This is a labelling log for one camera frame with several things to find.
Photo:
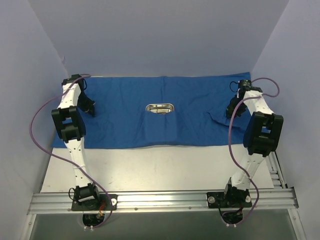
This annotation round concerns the stainless steel instrument tray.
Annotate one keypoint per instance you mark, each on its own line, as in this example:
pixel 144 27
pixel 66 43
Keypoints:
pixel 160 108

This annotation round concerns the aluminium front frame rail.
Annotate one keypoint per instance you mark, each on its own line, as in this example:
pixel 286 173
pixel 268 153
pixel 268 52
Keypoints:
pixel 160 202

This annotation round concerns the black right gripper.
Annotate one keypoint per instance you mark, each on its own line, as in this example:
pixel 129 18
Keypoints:
pixel 233 109

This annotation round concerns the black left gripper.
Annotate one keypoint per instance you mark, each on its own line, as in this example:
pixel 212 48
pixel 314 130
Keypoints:
pixel 88 106

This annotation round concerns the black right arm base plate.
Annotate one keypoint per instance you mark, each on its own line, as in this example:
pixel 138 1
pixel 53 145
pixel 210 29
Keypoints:
pixel 237 199

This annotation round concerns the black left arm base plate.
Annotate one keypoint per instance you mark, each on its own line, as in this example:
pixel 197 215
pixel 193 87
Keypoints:
pixel 102 204

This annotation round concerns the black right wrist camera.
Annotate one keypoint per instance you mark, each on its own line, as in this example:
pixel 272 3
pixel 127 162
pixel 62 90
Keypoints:
pixel 245 83

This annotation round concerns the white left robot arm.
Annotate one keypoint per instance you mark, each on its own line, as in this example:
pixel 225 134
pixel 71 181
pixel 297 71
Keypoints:
pixel 71 130

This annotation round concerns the blue surgical drape cloth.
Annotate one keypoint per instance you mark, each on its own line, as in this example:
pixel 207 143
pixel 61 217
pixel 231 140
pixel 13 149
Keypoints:
pixel 199 117

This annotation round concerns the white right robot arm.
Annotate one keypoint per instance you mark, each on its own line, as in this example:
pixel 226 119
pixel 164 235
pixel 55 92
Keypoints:
pixel 261 137

